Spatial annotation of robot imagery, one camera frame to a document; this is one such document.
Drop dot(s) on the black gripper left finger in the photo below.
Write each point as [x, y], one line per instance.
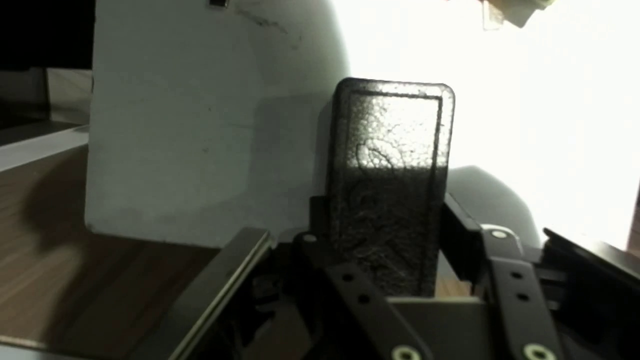
[360, 301]

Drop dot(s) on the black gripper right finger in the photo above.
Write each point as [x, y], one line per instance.
[520, 292]

